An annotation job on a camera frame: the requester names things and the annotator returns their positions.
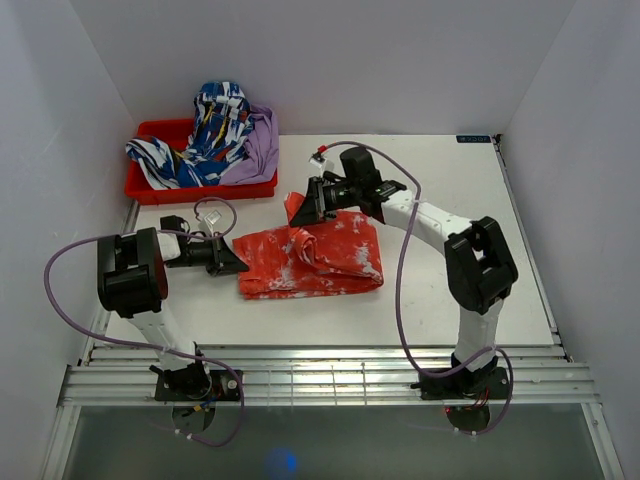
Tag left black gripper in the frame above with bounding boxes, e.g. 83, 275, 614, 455
166, 231, 249, 276

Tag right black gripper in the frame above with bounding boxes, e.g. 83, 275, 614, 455
289, 177, 360, 229

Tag red white tie-dye trousers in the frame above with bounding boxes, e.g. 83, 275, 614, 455
233, 210, 384, 299

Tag red plastic bin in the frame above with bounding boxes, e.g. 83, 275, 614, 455
124, 119, 278, 205

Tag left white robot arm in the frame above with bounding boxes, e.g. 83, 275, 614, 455
97, 215, 249, 400

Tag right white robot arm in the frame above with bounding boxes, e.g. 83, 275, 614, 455
289, 141, 519, 397

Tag blue white patterned trousers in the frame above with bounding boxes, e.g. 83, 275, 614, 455
125, 81, 254, 190

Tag purple folded garment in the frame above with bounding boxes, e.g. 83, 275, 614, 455
219, 104, 279, 186

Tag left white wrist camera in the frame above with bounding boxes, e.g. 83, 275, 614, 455
198, 210, 222, 236

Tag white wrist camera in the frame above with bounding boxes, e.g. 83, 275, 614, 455
198, 210, 222, 236
308, 145, 333, 178

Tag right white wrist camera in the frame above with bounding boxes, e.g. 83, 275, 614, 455
308, 145, 333, 178

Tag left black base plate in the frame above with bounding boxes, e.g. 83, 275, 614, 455
153, 367, 240, 403

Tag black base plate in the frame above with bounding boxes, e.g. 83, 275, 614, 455
153, 367, 240, 403
411, 367, 511, 401

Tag aluminium rail frame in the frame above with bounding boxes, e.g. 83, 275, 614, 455
46, 199, 624, 479

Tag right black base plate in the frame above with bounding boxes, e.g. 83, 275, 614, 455
411, 367, 511, 401

